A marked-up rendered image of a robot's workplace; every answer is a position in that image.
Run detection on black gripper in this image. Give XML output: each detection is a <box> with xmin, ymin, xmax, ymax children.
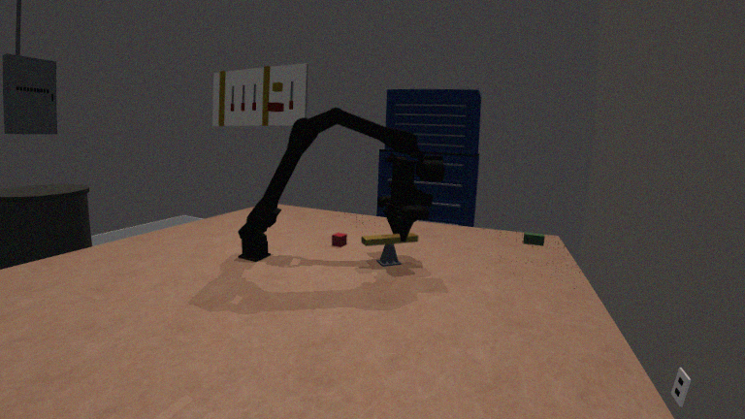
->
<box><xmin>377</xmin><ymin>180</ymin><xmax>430</xmax><ymax>242</ymax></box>

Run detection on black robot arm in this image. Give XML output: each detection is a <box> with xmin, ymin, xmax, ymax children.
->
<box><xmin>238</xmin><ymin>108</ymin><xmax>444</xmax><ymax>262</ymax></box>

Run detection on olive yellow bar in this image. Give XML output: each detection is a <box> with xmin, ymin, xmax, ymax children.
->
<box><xmin>361</xmin><ymin>233</ymin><xmax>419</xmax><ymax>246</ymax></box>

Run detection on small red cube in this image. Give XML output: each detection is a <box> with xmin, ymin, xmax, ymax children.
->
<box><xmin>332</xmin><ymin>233</ymin><xmax>346</xmax><ymax>247</ymax></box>

